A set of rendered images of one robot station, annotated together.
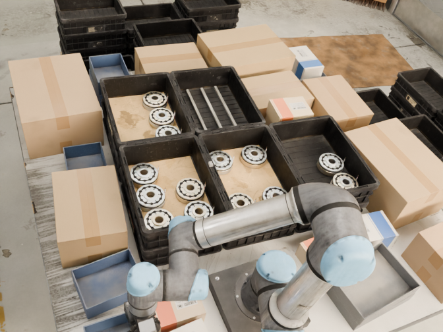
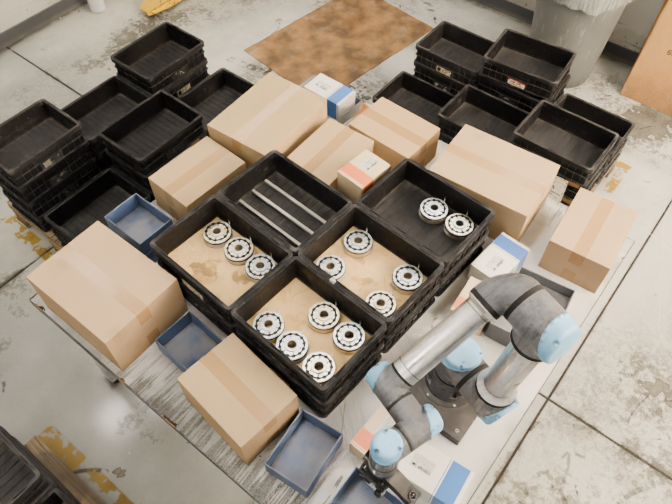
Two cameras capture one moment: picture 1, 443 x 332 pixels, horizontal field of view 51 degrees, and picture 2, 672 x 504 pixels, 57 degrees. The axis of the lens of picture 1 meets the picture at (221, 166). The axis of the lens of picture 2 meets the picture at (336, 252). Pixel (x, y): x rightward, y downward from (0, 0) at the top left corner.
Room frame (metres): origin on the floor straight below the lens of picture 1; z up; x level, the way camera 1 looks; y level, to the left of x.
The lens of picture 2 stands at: (0.12, 0.41, 2.61)
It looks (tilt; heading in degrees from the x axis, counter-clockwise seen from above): 54 degrees down; 340
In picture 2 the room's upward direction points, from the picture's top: straight up
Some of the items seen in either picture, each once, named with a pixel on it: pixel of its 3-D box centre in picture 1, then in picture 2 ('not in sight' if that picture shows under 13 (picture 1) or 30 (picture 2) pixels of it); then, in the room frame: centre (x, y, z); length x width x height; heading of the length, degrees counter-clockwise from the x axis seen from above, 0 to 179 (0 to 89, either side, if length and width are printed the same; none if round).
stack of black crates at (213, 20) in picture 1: (204, 25); (167, 83); (3.03, 0.33, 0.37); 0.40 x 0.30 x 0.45; 121
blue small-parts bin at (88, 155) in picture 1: (86, 168); (193, 347); (1.18, 0.52, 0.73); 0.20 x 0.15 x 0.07; 28
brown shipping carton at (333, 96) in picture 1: (332, 109); (393, 140); (1.81, -0.47, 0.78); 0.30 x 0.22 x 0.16; 29
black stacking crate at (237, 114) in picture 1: (214, 107); (285, 208); (1.54, 0.08, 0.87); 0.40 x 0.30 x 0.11; 28
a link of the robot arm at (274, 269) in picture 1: (273, 275); (459, 360); (0.76, -0.22, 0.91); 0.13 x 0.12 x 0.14; 14
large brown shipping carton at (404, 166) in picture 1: (391, 172); (489, 185); (1.44, -0.71, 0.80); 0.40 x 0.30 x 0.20; 35
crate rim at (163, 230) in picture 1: (172, 181); (308, 320); (1.05, 0.16, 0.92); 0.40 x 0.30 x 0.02; 28
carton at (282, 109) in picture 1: (289, 113); (363, 175); (1.58, -0.24, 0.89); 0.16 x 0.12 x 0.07; 116
